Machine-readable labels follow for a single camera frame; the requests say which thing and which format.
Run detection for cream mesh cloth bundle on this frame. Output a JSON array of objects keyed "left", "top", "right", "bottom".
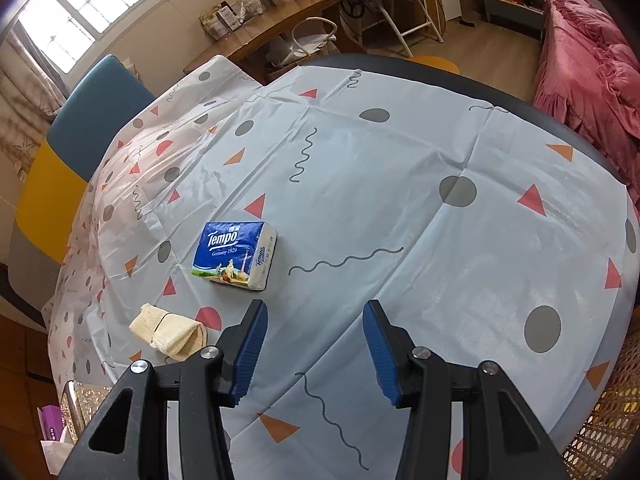
[{"left": 129, "top": 304, "right": 208, "bottom": 362}]

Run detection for blue Tempo tissue pack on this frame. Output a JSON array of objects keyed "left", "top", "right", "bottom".
[{"left": 191, "top": 221, "right": 278, "bottom": 292}]

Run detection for ornate gold tissue box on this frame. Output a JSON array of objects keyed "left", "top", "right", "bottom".
[{"left": 60, "top": 380, "right": 111, "bottom": 443}]

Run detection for purple tissue carton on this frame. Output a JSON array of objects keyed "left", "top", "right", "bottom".
[{"left": 37, "top": 405, "right": 74, "bottom": 476}]

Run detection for patterned plastic tablecloth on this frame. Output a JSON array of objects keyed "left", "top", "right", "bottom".
[{"left": 49, "top": 58, "right": 639, "bottom": 479}]

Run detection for wicker chair seat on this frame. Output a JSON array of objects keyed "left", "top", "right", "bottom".
[{"left": 563, "top": 332, "right": 639, "bottom": 479}]

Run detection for grey yellow blue sofa back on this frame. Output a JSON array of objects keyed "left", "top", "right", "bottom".
[{"left": 8, "top": 54, "right": 154, "bottom": 311}]

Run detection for left beige curtain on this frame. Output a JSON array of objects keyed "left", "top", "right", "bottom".
[{"left": 0, "top": 30, "right": 66, "bottom": 179}]

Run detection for pink ruffled bedding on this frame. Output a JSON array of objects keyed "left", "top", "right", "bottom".
[{"left": 533, "top": 0, "right": 639, "bottom": 203}]

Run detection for white basket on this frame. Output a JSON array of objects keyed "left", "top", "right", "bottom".
[{"left": 291, "top": 16, "right": 338, "bottom": 58}]

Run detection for wooden side desk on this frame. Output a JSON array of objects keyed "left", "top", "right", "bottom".
[{"left": 182, "top": 0, "right": 342, "bottom": 75}]

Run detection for boxes on desk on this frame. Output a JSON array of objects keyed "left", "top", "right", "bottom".
[{"left": 198, "top": 0, "right": 267, "bottom": 40}]

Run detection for window with grille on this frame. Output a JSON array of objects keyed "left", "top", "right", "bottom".
[{"left": 17, "top": 0, "right": 143, "bottom": 74}]

